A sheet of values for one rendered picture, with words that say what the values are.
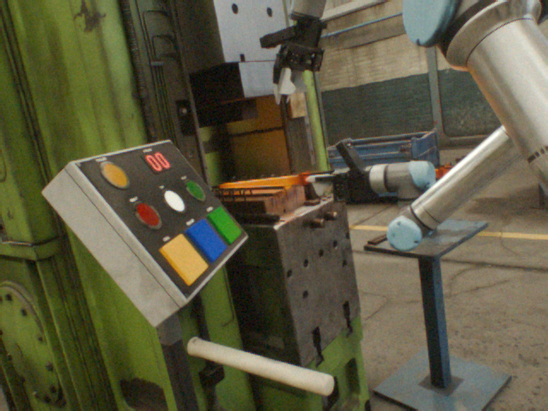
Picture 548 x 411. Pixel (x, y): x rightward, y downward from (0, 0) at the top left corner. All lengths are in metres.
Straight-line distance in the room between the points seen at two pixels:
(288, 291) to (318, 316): 0.18
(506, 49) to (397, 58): 8.93
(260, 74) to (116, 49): 0.40
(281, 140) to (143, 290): 1.02
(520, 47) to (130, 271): 0.60
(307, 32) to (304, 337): 0.85
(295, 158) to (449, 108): 7.57
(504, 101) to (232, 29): 0.85
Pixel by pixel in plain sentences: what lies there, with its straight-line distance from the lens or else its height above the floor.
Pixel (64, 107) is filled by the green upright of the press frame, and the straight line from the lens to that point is 1.49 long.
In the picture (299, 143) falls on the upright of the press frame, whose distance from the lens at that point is 1.66.
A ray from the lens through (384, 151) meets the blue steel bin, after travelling 5.00.
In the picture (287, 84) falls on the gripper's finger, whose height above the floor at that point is 1.28.
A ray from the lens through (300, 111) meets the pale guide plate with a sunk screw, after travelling 1.65.
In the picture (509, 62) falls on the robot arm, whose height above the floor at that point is 1.23.
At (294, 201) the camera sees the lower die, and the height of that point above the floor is 0.94.
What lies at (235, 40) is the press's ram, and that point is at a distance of 1.27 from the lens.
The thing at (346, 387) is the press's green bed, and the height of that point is 0.21.
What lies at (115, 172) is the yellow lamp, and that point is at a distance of 0.78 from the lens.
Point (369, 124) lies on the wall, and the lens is 9.89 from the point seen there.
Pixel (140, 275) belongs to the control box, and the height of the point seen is 1.01.
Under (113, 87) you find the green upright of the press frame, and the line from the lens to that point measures 1.16.
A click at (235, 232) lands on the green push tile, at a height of 0.99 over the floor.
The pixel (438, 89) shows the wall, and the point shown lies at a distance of 9.24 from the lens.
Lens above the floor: 1.22
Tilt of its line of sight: 12 degrees down
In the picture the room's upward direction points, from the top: 10 degrees counter-clockwise
